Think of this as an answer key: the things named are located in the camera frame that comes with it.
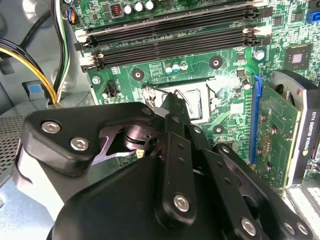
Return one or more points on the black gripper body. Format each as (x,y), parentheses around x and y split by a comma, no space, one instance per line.
(112,212)

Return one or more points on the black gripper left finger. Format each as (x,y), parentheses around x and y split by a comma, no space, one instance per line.
(177,175)

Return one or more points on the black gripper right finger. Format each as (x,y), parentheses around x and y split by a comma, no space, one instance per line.
(225,180)

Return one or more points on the silver CPU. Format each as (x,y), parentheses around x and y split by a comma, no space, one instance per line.
(196,96)

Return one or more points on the metal socket cover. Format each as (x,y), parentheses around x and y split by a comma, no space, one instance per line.
(203,87)

